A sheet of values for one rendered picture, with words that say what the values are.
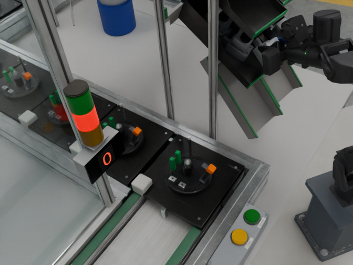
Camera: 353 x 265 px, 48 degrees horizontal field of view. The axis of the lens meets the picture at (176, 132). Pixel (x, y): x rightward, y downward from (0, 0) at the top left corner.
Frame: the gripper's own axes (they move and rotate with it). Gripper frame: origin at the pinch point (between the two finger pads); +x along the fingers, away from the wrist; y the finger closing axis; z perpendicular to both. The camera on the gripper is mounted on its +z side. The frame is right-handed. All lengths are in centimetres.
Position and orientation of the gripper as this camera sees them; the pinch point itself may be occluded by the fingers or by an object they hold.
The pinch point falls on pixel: (274, 46)
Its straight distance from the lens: 108.2
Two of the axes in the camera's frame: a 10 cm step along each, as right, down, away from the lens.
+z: -2.1, -8.2, -5.4
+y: -7.7, 4.8, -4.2
